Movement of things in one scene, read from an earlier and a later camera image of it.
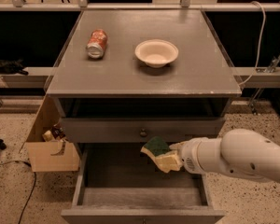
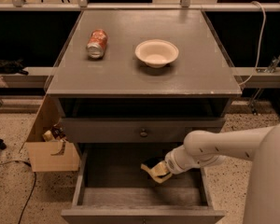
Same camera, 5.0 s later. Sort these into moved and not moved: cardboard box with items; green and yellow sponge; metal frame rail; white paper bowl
Moved: green and yellow sponge
Not moved: cardboard box with items; white paper bowl; metal frame rail
